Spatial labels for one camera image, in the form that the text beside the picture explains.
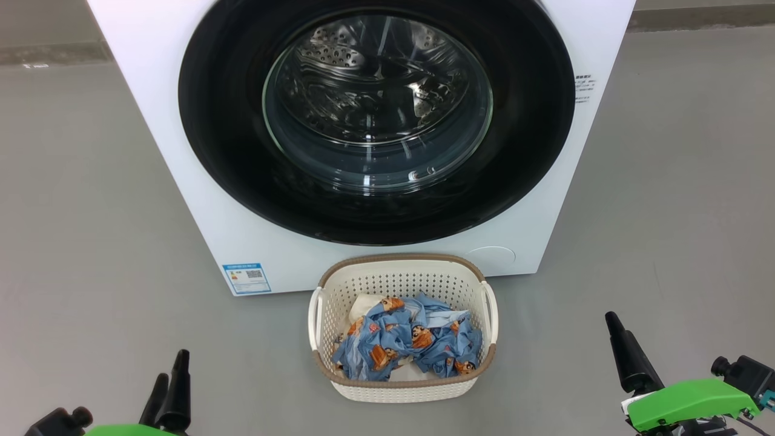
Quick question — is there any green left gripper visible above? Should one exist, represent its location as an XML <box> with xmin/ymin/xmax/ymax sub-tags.
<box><xmin>85</xmin><ymin>349</ymin><xmax>192</xmax><ymax>436</ymax></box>

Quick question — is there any cream perforated laundry basket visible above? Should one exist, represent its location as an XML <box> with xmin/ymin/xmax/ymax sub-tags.
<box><xmin>308</xmin><ymin>254</ymin><xmax>499</xmax><ymax>404</ymax></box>

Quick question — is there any blue energy label sticker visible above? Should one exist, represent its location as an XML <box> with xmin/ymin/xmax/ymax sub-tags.
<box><xmin>222</xmin><ymin>262</ymin><xmax>272</xmax><ymax>296</ymax></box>

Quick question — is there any round white filter cover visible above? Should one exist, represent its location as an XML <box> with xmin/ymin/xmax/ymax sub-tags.
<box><xmin>466</xmin><ymin>245</ymin><xmax>516</xmax><ymax>276</ymax></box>

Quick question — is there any washing machine door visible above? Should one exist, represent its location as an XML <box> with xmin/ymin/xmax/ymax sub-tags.
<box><xmin>178</xmin><ymin>0</ymin><xmax>576</xmax><ymax>246</ymax></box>

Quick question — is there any blue cartoon print garment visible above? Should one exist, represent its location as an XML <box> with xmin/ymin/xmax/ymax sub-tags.
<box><xmin>331</xmin><ymin>294</ymin><xmax>484</xmax><ymax>382</ymax></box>

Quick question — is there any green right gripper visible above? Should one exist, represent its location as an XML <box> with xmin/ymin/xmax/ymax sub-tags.
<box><xmin>605</xmin><ymin>311</ymin><xmax>761</xmax><ymax>436</ymax></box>

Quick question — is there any white front-load washing machine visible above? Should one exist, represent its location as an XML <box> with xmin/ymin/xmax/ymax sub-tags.
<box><xmin>87</xmin><ymin>0</ymin><xmax>636</xmax><ymax>297</ymax></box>

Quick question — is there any plain white garment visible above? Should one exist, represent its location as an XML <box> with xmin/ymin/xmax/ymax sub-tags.
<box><xmin>349</xmin><ymin>294</ymin><xmax>388</xmax><ymax>325</ymax></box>

